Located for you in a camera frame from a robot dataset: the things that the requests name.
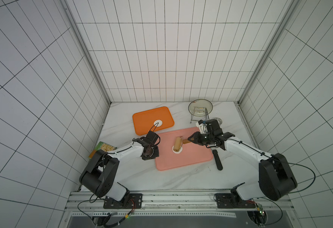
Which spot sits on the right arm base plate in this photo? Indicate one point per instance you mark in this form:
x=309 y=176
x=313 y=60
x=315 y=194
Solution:
x=232 y=201

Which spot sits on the metal wire lid rack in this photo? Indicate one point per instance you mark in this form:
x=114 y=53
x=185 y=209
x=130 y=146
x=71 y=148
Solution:
x=198 y=113

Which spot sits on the pink plastic tray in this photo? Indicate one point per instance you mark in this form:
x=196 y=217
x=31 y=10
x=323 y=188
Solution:
x=189 y=154

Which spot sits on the orange plastic tray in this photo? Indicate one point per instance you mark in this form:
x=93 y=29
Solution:
x=144 y=121

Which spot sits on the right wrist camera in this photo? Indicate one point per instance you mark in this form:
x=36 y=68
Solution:
x=201 y=125

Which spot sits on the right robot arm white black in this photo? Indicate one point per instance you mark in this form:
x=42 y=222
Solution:
x=275 y=177

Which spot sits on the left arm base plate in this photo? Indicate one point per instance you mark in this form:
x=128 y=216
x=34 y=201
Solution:
x=130 y=201

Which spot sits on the green yellow packet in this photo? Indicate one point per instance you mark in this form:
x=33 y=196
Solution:
x=102 y=146

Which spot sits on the white dough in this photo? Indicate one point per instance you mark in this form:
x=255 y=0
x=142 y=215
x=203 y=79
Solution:
x=177 y=151
x=158 y=123

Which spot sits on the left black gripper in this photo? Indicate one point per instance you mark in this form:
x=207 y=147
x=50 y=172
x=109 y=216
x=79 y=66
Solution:
x=155 y=155

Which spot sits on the wooden rolling pin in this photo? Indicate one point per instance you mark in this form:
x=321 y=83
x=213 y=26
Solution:
x=179 y=142

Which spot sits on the aluminium mounting rail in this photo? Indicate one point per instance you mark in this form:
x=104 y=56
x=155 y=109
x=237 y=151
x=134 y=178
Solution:
x=167 y=203

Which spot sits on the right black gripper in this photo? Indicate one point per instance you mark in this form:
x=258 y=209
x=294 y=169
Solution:
x=199 y=138

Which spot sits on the white dough on orange tray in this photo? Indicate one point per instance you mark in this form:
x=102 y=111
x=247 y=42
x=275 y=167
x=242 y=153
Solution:
x=158 y=123

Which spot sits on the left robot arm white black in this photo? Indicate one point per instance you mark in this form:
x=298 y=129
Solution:
x=100 y=173

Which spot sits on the metal spatula black handle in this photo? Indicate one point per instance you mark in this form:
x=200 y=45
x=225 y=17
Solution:
x=217 y=160

